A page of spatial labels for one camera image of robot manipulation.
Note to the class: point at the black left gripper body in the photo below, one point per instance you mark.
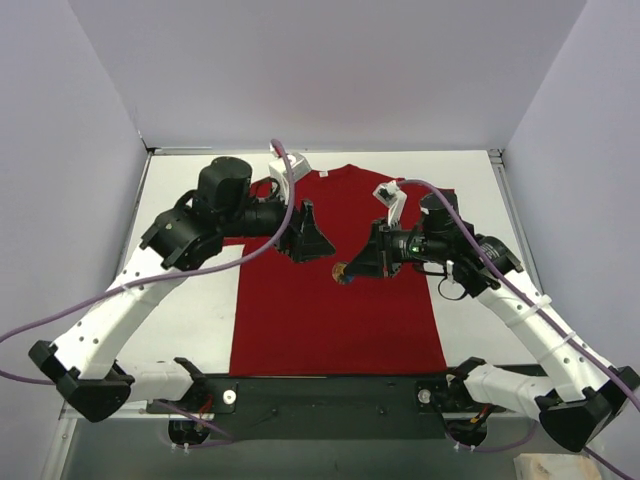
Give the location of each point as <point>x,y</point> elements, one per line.
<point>303,229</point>

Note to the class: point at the red t-shirt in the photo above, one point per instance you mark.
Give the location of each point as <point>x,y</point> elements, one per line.
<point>295,319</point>

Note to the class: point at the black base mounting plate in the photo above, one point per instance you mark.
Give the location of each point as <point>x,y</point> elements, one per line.
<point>223,409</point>

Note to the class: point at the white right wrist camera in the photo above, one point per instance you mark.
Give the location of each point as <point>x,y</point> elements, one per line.
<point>393,198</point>

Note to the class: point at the beige foam block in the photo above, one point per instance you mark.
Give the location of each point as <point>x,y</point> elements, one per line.
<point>536,466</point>

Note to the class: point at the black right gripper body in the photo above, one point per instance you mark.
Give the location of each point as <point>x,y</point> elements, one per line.
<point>381,248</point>

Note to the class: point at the round colourful brooch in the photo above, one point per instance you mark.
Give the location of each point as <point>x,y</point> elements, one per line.
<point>339,274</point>

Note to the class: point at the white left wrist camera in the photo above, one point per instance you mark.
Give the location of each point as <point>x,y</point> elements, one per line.
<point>287,172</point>

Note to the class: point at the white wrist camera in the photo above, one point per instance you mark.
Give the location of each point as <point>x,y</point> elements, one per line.
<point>393,198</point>
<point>287,172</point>

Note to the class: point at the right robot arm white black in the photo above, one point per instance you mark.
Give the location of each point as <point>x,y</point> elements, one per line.
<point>579,392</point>

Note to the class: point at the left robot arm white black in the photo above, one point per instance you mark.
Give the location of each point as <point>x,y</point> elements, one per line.
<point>82,363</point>

